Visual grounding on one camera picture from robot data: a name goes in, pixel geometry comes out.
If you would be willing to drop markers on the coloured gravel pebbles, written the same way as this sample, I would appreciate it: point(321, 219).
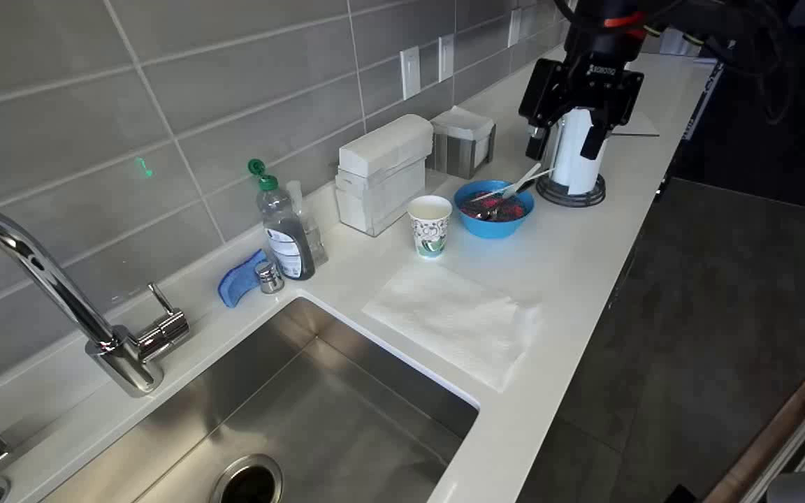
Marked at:
point(505, 209)

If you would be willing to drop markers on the small metal cup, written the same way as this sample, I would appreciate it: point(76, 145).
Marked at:
point(270, 278)

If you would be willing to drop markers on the green capped dish soap bottle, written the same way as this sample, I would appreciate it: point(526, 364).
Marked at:
point(290, 237)

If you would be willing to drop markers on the white paper towel sheet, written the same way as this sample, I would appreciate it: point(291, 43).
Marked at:
point(459, 315)

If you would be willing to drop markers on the metal napkin holder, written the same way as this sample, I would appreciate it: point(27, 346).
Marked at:
point(463, 142)

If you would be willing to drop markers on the metal spoon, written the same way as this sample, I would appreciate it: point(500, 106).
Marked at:
point(497, 197)

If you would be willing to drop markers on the blue sponge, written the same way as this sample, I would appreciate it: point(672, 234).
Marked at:
point(237, 279)

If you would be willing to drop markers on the stainless steel sink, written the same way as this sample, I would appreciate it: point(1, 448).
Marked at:
point(329, 419)

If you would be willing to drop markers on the printed paper coffee cup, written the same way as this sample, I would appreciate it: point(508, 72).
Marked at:
point(431, 227)

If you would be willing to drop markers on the tall chrome faucet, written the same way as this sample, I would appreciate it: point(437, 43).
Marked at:
point(124, 349)

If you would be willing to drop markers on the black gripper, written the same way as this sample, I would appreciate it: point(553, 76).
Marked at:
point(583, 85)

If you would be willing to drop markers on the white wall outlet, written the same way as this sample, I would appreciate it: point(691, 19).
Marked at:
point(447, 55)
point(410, 72)
point(516, 28)

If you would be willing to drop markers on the blue bowl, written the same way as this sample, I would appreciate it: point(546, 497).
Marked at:
point(477, 223)

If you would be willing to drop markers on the white paper towel roll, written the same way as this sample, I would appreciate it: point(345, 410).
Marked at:
point(574, 156)

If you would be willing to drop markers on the wooden frame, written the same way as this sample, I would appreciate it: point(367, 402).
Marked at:
point(768, 448)

